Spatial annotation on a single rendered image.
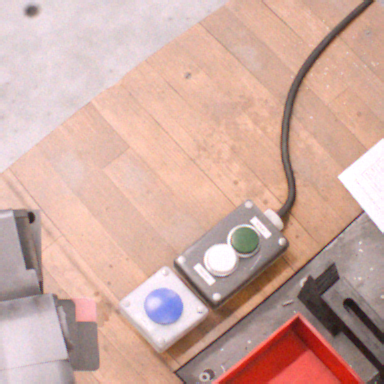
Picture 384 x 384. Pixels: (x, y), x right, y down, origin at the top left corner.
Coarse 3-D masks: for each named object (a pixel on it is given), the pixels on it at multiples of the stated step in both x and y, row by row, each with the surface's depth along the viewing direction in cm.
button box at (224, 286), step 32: (288, 96) 131; (288, 128) 129; (288, 160) 128; (288, 192) 126; (224, 224) 123; (256, 224) 123; (192, 256) 121; (256, 256) 121; (192, 288) 123; (224, 288) 120
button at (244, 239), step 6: (240, 228) 122; (246, 228) 122; (252, 228) 122; (234, 234) 121; (240, 234) 121; (246, 234) 121; (252, 234) 121; (234, 240) 121; (240, 240) 121; (246, 240) 121; (252, 240) 121; (258, 240) 121; (234, 246) 121; (240, 246) 121; (246, 246) 121; (252, 246) 121; (240, 252) 121; (246, 252) 121
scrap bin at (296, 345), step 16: (288, 320) 116; (304, 320) 116; (272, 336) 115; (288, 336) 121; (304, 336) 119; (320, 336) 115; (256, 352) 115; (272, 352) 120; (288, 352) 120; (304, 352) 120; (320, 352) 118; (336, 352) 115; (240, 368) 117; (256, 368) 120; (272, 368) 120; (288, 368) 120; (304, 368) 120; (320, 368) 120; (336, 368) 117
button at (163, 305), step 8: (160, 288) 119; (168, 288) 119; (152, 296) 119; (160, 296) 119; (168, 296) 119; (176, 296) 119; (144, 304) 118; (152, 304) 118; (160, 304) 118; (168, 304) 118; (176, 304) 118; (152, 312) 118; (160, 312) 118; (168, 312) 118; (176, 312) 118; (152, 320) 118; (160, 320) 118; (168, 320) 118; (176, 320) 118
